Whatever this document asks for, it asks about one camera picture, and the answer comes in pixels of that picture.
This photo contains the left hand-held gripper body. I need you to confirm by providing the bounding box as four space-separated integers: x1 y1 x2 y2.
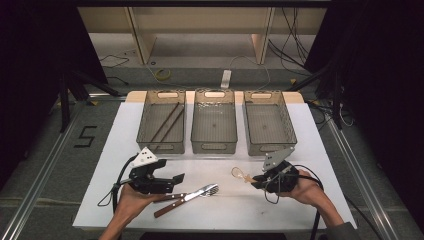
128 146 177 195

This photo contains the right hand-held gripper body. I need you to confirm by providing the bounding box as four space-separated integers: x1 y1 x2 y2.
261 146 300 195

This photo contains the clear spoon with wooden handle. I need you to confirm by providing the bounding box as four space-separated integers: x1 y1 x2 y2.
230 166 258 184

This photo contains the fork with wooden handle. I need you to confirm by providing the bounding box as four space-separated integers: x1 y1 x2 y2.
153 183 220 204

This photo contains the knife with wooden handle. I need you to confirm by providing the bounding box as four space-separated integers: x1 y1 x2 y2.
153 183 218 219

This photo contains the grey translucent plastic bin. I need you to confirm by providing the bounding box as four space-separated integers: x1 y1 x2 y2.
190 88 239 155
242 89 298 157
135 89 187 156

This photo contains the person's left hand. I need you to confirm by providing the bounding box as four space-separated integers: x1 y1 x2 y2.
114 184 167 218

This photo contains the person's right hand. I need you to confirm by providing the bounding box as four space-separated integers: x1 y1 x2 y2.
282 169 330 210

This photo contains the black metal stand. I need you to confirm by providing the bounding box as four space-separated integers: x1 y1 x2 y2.
58 69 121 134
286 63 344 131

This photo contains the yellow tape roll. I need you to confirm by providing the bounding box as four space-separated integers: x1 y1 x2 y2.
155 68 172 82

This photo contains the white power strip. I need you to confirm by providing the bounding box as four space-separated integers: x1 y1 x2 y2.
220 69 232 90

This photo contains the black curtain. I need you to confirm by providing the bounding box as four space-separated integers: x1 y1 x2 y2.
0 0 109 188
304 0 424 231

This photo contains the beige wooden shelf unit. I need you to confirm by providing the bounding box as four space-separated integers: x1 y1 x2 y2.
78 6 328 66

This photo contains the left hand-held gripper black cable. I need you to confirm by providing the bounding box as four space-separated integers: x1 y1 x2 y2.
97 154 138 214

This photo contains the hand-held gripper black cable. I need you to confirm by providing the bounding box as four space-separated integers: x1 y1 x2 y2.
97 154 138 214
264 163 325 240

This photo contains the right hand-held gripper black cable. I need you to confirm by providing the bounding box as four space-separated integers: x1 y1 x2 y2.
264 163 325 240

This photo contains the short aluminium floor rail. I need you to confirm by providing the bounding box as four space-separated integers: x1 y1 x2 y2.
87 93 128 101

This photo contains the white floor cable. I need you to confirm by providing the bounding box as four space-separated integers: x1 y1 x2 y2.
229 55 272 91

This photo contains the long aluminium floor rail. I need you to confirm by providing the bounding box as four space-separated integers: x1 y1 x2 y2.
326 118 399 240
0 103 84 240

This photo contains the thin black floor cable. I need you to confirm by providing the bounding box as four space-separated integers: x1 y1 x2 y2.
99 53 130 69

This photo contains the black cable bundle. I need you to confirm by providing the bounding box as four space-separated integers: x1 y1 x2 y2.
266 7 313 73

